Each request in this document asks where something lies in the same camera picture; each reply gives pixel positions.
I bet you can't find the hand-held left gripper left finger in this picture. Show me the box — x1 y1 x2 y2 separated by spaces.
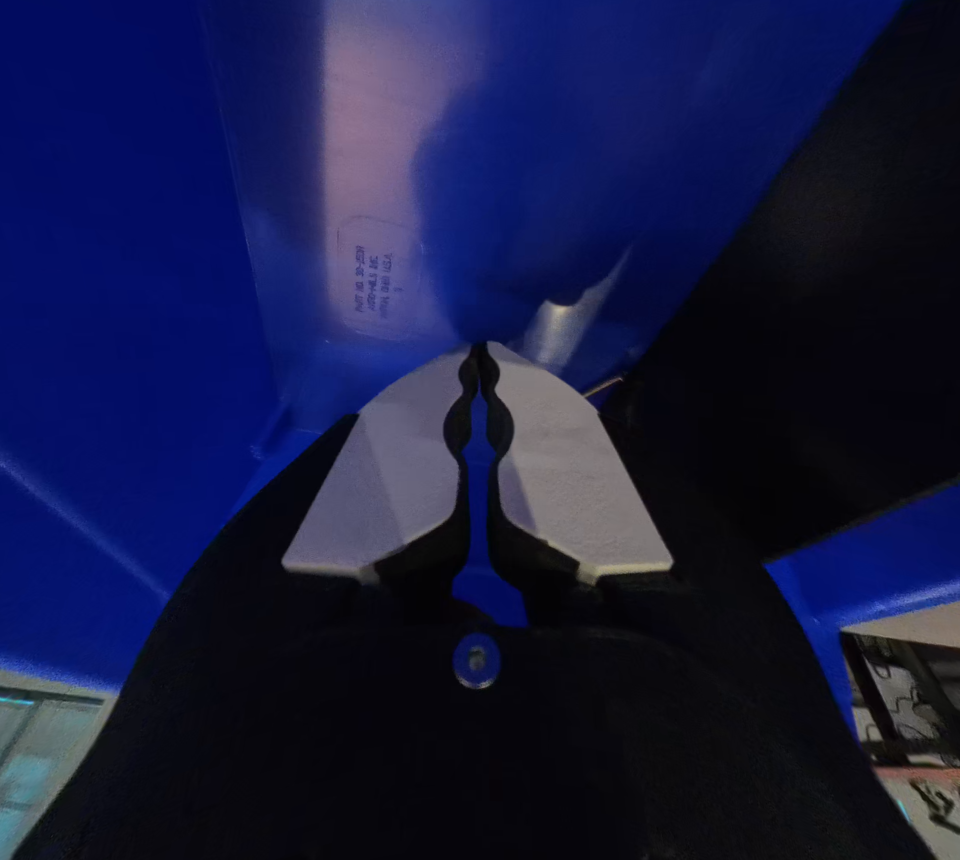
281 342 476 591

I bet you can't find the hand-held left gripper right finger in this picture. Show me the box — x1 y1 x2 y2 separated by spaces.
481 342 675 598

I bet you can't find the blue plastic bin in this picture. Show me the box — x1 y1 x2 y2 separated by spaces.
0 0 960 756

